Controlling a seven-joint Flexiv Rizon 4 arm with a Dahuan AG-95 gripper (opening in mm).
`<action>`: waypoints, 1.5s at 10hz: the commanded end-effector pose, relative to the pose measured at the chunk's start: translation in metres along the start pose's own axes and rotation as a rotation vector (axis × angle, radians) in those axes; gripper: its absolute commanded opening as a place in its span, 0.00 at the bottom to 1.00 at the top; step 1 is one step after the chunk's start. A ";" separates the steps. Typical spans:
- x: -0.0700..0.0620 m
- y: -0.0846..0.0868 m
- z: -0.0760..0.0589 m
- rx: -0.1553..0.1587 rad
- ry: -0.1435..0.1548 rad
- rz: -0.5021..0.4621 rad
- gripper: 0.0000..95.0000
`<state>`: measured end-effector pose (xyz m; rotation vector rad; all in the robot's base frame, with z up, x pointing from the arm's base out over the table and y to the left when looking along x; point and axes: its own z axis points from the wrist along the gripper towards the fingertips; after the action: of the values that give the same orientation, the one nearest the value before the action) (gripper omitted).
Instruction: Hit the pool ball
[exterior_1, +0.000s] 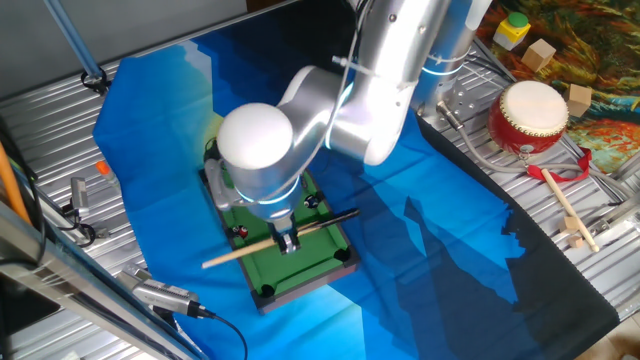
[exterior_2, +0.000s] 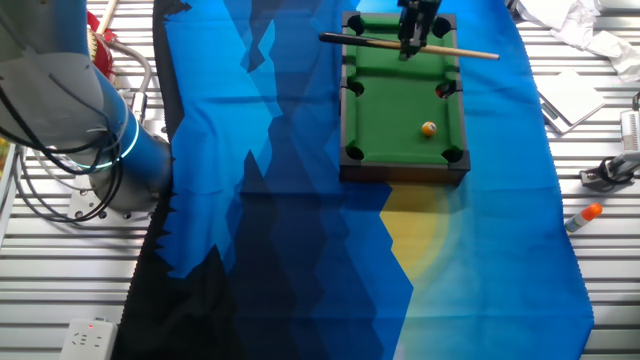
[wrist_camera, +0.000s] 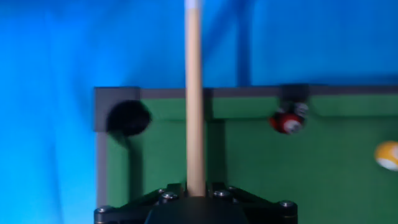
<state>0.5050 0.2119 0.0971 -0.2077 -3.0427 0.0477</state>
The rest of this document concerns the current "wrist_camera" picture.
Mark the wooden pool cue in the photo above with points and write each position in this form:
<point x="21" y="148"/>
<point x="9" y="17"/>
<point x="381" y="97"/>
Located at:
<point x="194" y="109"/>

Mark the blue mountain print cloth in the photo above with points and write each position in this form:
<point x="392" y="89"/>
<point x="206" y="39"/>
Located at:
<point x="62" y="62"/>

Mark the mini green pool table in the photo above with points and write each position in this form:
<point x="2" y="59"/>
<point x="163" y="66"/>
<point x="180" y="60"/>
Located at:
<point x="280" y="171"/>

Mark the yellow striped nine ball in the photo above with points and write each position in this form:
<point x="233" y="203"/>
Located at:
<point x="387" y="152"/>

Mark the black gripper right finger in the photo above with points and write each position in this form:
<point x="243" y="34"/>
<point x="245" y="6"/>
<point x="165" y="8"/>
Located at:
<point x="264" y="213"/>

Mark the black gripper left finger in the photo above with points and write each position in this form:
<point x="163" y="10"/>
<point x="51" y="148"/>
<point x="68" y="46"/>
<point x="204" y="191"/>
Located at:
<point x="124" y="213"/>

